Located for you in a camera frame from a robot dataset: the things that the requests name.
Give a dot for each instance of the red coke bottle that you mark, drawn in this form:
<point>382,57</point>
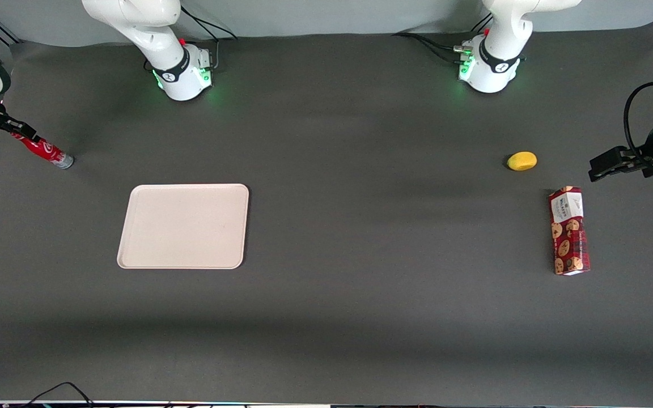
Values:
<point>49,152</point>

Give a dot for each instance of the yellow lemon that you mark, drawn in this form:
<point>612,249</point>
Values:
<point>522,161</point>

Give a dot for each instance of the aluminium frame strut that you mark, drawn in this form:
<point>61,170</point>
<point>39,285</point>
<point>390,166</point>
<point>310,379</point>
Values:
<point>6,33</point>

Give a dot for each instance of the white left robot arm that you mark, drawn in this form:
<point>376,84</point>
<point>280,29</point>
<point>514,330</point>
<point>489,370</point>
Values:
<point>494,73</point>

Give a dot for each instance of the red cookie box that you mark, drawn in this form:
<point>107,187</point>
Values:
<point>570,238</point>

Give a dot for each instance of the beige plastic tray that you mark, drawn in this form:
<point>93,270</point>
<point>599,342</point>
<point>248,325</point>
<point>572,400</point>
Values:
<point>185,226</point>

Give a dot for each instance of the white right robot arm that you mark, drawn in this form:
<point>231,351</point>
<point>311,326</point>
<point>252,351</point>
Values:
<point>182,79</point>

